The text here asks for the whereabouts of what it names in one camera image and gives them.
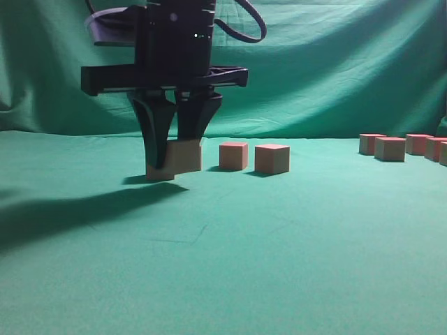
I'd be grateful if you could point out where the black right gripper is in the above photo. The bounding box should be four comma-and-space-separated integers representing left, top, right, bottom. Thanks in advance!
80, 1, 249, 169

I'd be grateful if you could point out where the pink cube column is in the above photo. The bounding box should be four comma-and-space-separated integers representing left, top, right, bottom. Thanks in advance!
374, 137, 406, 162
145, 164, 175, 181
424, 137, 447, 163
219, 142, 249, 171
406, 134, 432, 156
358, 133, 386, 156
254, 144, 291, 174
439, 142, 447, 167
162, 140, 202, 174

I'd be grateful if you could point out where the green cloth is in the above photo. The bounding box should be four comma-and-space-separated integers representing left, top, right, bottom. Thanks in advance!
1, 1, 446, 334

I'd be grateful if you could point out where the black cable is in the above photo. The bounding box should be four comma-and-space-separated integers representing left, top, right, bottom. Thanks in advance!
212, 0, 268, 45

